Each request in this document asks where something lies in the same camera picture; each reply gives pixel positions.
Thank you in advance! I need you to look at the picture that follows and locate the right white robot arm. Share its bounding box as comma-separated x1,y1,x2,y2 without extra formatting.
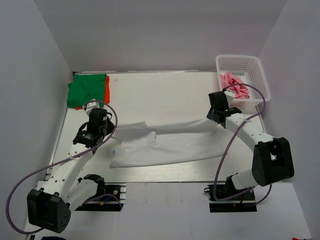
207,107,295,201

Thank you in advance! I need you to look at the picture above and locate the white plastic basket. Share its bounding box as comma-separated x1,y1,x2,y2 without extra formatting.
215,54,271,108

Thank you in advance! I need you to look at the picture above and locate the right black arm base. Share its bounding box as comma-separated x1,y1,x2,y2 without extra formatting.
203,184,257,213

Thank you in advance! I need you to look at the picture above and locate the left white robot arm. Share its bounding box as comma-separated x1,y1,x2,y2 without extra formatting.
27,119,115,233

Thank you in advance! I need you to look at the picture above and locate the pink t shirt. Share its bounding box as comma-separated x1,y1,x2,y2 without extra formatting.
220,72,250,99

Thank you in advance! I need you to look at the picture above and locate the white t shirt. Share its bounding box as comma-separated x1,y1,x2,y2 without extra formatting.
109,119,226,168

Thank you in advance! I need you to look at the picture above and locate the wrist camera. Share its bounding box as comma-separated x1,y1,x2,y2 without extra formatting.
208,90,236,111
85,101,108,134

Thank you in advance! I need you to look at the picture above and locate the folded green t shirt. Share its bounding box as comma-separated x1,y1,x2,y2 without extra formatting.
66,74,107,109

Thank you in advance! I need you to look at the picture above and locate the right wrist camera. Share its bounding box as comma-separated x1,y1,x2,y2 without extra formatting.
208,90,236,111

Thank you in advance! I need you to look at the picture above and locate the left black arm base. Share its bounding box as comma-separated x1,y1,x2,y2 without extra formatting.
75,183,127,212

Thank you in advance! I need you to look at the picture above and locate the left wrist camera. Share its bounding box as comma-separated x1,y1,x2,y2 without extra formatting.
85,101,108,134

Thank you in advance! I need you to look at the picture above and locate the folded orange t shirt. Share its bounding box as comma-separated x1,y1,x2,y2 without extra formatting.
72,74,110,109

